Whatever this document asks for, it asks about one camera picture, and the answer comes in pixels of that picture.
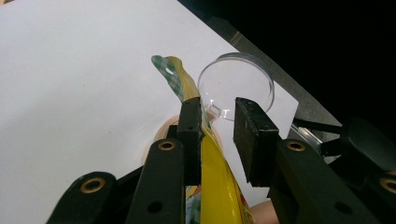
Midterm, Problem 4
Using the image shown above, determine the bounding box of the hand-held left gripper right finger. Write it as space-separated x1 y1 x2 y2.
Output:
233 96 381 224

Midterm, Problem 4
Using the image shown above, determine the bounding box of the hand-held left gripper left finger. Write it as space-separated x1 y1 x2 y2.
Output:
125 96 204 224

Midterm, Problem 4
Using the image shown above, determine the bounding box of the yellow green spouted pouch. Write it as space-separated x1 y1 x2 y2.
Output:
150 54 257 224

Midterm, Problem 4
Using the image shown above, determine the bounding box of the glass jar with hinged lid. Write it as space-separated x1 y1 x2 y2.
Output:
142 51 276 166

